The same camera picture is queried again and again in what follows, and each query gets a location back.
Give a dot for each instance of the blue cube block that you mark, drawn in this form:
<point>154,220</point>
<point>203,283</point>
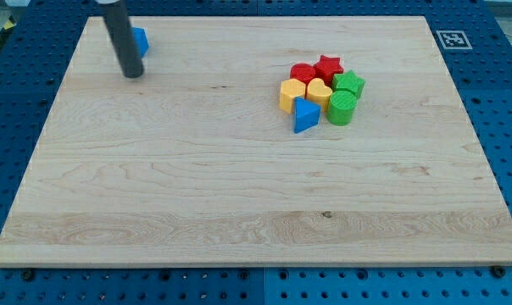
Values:
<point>142,44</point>

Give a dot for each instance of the wooden board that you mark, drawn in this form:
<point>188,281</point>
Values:
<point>195,165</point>

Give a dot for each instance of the blue triangle block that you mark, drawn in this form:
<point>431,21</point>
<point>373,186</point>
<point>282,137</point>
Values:
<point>306,114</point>

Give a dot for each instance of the yellow hexagon block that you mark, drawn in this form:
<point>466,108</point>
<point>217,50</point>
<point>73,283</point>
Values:
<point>290,89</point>

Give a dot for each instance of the yellow heart block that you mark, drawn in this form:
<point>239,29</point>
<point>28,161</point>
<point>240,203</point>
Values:
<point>319,92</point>

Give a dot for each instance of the red cylinder block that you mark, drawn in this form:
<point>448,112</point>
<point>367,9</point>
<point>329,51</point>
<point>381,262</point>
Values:
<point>303,72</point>

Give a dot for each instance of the green cylinder block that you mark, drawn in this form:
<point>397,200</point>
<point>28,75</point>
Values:
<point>341,107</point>

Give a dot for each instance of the red star block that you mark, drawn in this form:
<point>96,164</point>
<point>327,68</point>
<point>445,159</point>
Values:
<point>327,67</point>

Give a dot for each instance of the green star block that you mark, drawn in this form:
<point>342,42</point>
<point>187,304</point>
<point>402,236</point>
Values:
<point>348,82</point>

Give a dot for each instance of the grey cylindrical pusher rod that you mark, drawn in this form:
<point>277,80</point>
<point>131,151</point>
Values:
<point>118,24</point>

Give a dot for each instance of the white fiducial marker tag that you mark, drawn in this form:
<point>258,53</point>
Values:
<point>453,40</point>

